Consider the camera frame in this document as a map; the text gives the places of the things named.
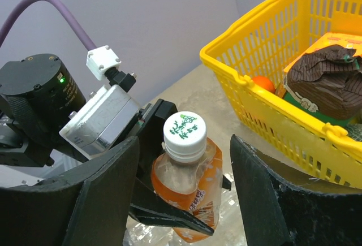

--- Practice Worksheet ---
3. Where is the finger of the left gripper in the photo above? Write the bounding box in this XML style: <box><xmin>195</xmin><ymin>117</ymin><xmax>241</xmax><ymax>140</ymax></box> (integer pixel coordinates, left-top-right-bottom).
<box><xmin>222</xmin><ymin>175</ymin><xmax>231</xmax><ymax>191</ymax></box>

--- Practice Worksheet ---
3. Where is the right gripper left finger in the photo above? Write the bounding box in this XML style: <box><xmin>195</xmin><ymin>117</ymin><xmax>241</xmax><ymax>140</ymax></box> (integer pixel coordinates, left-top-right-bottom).
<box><xmin>1</xmin><ymin>137</ymin><xmax>139</xmax><ymax>245</ymax></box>

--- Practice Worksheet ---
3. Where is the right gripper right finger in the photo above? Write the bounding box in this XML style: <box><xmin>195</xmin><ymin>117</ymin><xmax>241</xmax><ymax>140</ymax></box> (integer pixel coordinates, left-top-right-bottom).
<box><xmin>230</xmin><ymin>135</ymin><xmax>361</xmax><ymax>245</ymax></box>

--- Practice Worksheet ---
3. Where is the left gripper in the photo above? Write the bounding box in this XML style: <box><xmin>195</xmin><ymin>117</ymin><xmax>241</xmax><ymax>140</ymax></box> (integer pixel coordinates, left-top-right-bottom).
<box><xmin>128</xmin><ymin>99</ymin><xmax>214</xmax><ymax>236</ymax></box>

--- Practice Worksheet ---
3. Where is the orange tea bottle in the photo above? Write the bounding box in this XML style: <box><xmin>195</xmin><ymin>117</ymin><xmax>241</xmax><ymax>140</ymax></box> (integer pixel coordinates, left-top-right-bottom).
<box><xmin>150</xmin><ymin>111</ymin><xmax>224</xmax><ymax>243</ymax></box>

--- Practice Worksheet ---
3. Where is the white bottle cap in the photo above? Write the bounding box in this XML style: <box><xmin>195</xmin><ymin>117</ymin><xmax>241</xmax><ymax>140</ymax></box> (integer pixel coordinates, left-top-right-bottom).
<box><xmin>163</xmin><ymin>111</ymin><xmax>207</xmax><ymax>163</ymax></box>

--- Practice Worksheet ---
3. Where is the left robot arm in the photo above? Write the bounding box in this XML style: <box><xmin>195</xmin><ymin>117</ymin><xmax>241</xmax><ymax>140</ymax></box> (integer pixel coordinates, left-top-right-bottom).
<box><xmin>1</xmin><ymin>54</ymin><xmax>213</xmax><ymax>241</ymax></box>

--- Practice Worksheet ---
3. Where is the clear bottle near basket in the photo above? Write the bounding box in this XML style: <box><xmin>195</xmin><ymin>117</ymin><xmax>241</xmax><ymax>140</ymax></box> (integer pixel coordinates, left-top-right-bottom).
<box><xmin>123</xmin><ymin>189</ymin><xmax>247</xmax><ymax>246</ymax></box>

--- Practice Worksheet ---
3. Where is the orange ball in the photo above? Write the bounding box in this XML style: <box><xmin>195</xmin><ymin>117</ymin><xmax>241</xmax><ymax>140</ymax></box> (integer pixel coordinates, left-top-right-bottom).
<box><xmin>252</xmin><ymin>76</ymin><xmax>275</xmax><ymax>94</ymax></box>

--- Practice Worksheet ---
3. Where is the yellow plastic shopping basket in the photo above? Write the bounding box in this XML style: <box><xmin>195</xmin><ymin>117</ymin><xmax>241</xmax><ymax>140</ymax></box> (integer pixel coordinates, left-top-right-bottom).
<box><xmin>200</xmin><ymin>0</ymin><xmax>361</xmax><ymax>188</ymax></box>

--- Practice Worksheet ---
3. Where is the brown wrapped package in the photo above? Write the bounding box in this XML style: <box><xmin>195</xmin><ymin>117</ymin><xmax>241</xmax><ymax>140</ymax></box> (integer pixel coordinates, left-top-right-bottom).
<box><xmin>276</xmin><ymin>45</ymin><xmax>361</xmax><ymax>127</ymax></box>

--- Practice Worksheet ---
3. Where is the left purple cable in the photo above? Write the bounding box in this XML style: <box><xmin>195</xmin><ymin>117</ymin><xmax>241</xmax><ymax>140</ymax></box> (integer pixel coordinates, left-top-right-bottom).
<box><xmin>0</xmin><ymin>0</ymin><xmax>122</xmax><ymax>81</ymax></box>

